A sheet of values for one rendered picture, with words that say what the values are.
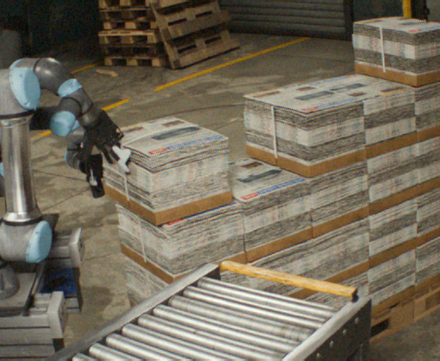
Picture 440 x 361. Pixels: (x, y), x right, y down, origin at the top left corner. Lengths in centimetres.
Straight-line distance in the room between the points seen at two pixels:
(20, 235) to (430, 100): 182
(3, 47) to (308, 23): 380
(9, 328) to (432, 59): 198
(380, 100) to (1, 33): 697
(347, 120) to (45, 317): 135
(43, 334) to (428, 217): 181
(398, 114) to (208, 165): 87
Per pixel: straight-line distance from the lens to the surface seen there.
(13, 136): 221
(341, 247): 320
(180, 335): 214
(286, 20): 1065
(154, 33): 918
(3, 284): 239
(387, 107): 321
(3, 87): 219
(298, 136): 299
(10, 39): 970
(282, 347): 204
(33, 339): 243
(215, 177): 277
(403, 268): 351
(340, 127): 306
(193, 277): 241
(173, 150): 266
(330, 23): 1033
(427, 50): 336
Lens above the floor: 184
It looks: 20 degrees down
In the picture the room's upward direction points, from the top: 5 degrees counter-clockwise
